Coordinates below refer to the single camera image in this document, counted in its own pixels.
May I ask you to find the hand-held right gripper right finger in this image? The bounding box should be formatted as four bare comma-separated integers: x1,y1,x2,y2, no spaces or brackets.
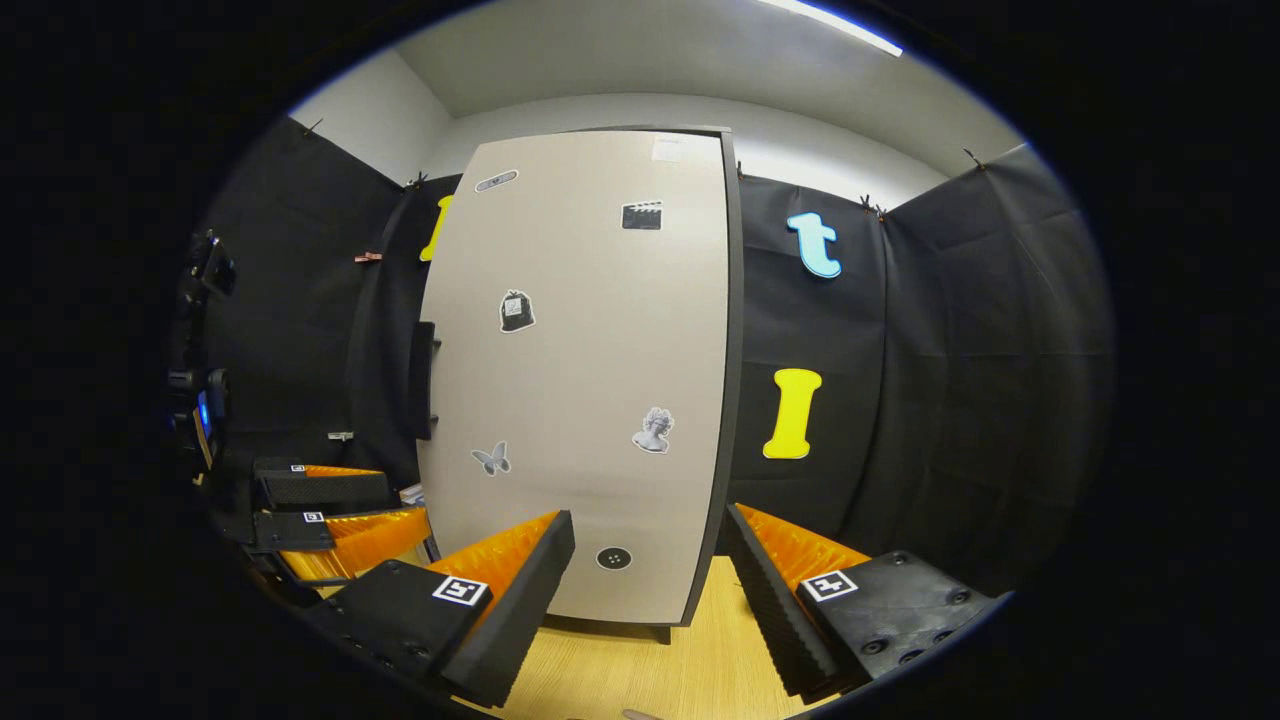
725,503,1001,701

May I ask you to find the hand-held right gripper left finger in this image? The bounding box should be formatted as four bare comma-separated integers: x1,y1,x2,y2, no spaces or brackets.
300,510,578,709

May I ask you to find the beige cabinet door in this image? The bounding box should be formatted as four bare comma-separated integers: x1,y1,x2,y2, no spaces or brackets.
415,130,731,626

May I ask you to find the grey cabinet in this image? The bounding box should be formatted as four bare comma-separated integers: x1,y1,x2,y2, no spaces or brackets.
415,125,748,646

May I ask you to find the black door handle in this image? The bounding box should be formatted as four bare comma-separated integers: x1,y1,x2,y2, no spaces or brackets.
408,320,439,442

